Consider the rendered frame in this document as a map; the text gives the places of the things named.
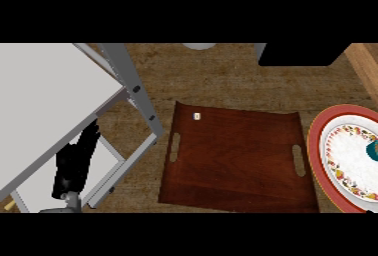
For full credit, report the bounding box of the dark brown wooden tray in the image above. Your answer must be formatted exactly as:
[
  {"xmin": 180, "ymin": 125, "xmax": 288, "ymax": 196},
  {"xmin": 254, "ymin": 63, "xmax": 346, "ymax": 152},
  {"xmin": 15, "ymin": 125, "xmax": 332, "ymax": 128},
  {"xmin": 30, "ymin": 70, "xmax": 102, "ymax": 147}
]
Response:
[{"xmin": 157, "ymin": 100, "xmax": 322, "ymax": 214}]

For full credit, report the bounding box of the grey metal frame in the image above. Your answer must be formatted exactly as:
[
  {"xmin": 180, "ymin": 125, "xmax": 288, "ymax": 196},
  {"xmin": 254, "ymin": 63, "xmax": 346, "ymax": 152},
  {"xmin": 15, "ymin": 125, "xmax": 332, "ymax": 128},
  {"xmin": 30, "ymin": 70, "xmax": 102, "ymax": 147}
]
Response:
[{"xmin": 9, "ymin": 43, "xmax": 165, "ymax": 214}]

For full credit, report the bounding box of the pale grey round object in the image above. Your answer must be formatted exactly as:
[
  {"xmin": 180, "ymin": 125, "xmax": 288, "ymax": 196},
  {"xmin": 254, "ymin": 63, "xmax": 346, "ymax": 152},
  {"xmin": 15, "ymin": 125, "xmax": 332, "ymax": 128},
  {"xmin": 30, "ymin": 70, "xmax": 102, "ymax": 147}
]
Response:
[{"xmin": 182, "ymin": 43, "xmax": 219, "ymax": 51}]

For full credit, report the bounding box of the teal object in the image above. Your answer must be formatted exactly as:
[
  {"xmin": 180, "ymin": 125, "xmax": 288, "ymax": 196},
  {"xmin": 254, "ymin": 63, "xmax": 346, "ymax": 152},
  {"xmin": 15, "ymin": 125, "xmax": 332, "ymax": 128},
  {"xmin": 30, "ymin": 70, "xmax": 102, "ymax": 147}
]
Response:
[{"xmin": 365, "ymin": 139, "xmax": 378, "ymax": 163}]

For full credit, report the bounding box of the large flat pale grey door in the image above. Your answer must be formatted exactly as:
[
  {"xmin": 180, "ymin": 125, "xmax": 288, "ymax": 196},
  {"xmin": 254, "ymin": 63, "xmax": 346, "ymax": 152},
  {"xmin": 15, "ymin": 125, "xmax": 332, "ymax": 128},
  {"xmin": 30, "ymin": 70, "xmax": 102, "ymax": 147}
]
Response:
[{"xmin": 0, "ymin": 43, "xmax": 126, "ymax": 202}]

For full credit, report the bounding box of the red-rimmed floral plate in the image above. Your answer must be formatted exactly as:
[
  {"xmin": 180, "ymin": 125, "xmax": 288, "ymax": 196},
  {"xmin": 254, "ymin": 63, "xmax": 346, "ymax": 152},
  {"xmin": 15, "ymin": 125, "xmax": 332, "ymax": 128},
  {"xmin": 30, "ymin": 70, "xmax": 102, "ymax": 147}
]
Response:
[{"xmin": 306, "ymin": 103, "xmax": 378, "ymax": 214}]

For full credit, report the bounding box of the black appliance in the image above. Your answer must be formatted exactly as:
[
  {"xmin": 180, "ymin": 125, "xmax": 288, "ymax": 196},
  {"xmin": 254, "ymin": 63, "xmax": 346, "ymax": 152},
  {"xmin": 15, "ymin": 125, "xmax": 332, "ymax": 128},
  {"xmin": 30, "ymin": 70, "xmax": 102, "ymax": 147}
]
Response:
[{"xmin": 257, "ymin": 43, "xmax": 354, "ymax": 67}]

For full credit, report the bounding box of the pale wooden beam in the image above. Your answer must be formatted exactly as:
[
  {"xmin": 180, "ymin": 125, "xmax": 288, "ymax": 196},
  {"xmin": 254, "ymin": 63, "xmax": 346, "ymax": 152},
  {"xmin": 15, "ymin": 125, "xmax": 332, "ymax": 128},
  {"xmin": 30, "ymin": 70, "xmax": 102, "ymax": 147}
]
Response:
[{"xmin": 343, "ymin": 43, "xmax": 378, "ymax": 105}]

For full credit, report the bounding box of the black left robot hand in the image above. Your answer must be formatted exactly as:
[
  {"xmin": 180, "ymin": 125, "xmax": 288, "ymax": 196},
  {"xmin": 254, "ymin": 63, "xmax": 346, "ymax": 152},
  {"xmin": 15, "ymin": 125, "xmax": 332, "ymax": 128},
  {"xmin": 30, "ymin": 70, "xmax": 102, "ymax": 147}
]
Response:
[{"xmin": 50, "ymin": 118, "xmax": 103, "ymax": 201}]

